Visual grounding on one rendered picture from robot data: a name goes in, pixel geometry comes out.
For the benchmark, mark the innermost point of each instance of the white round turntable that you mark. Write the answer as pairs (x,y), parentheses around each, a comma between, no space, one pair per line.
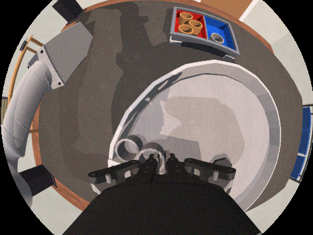
(228,118)

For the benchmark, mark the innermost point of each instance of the bronze bushing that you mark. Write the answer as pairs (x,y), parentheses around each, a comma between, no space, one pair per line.
(196,25)
(186,29)
(185,18)

